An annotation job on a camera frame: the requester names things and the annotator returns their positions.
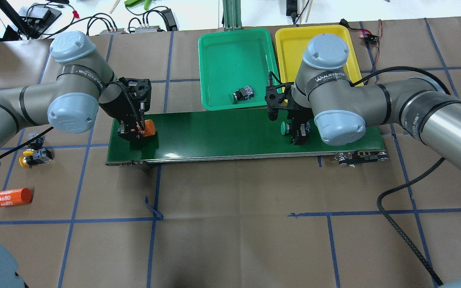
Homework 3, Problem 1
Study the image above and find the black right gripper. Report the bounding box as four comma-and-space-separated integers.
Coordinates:
264, 72, 314, 145

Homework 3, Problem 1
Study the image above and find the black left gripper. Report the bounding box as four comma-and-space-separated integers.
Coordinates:
99, 77, 152, 142

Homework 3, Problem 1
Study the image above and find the orange cylinder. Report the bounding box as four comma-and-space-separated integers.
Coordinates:
0, 188, 33, 207
136, 120, 156, 137

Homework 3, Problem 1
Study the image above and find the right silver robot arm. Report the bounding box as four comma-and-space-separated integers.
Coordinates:
264, 34, 461, 170

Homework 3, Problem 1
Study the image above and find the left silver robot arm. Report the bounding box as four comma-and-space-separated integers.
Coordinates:
0, 31, 156, 159

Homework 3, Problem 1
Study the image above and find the green conveyor belt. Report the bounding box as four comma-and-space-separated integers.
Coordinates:
105, 109, 389, 166

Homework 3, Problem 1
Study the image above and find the yellow plastic tray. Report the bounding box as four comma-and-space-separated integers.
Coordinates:
275, 24, 362, 83

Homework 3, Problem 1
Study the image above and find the green plastic tray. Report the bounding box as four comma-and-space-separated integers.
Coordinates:
198, 28, 278, 111

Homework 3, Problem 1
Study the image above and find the black power adapter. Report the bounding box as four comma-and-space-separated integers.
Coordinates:
161, 8, 178, 31

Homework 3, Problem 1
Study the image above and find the yellow push button rear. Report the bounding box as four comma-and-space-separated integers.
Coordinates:
26, 133, 44, 150

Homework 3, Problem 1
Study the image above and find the yellow push button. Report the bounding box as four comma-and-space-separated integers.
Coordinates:
26, 133, 44, 150
18, 148, 54, 168

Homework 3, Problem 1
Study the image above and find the yellow push button front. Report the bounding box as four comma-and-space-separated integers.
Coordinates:
18, 148, 54, 168

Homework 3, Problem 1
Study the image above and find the small circuit board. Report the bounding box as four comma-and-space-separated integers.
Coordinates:
360, 33, 381, 44

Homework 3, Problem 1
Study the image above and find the red and black wire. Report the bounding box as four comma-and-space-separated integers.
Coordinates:
339, 18, 384, 52

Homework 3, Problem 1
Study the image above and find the green handled reach grabber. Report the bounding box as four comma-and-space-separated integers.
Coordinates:
124, 0, 155, 11

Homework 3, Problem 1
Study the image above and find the aluminium frame post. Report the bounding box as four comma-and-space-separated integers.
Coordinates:
222, 0, 243, 31

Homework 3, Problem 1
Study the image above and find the black braided cable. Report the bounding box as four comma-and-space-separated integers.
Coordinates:
351, 66, 451, 286

